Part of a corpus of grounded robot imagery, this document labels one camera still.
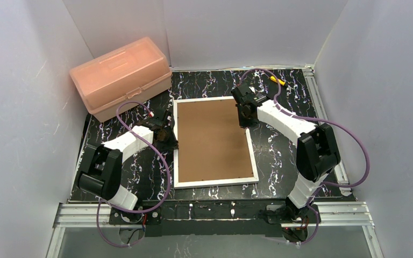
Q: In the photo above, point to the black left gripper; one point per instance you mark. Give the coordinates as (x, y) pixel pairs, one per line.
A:
(167, 134)

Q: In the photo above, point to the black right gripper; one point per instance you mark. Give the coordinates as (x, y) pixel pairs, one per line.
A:
(243, 116)

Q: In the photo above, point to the white picture frame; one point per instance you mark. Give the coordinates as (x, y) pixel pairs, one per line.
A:
(213, 149)

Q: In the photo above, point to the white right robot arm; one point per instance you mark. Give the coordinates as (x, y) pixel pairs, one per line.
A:
(317, 152)

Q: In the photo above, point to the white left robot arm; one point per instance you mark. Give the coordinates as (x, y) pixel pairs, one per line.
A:
(100, 170)

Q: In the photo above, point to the yellow screwdriver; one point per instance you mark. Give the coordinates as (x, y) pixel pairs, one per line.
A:
(277, 80)

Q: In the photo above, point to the pink plastic storage box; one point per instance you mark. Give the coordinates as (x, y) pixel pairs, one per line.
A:
(121, 79)

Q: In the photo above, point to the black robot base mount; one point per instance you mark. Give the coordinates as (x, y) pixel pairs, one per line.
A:
(265, 217)

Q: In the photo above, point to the aluminium rail frame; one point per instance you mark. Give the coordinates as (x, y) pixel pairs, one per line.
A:
(336, 208)

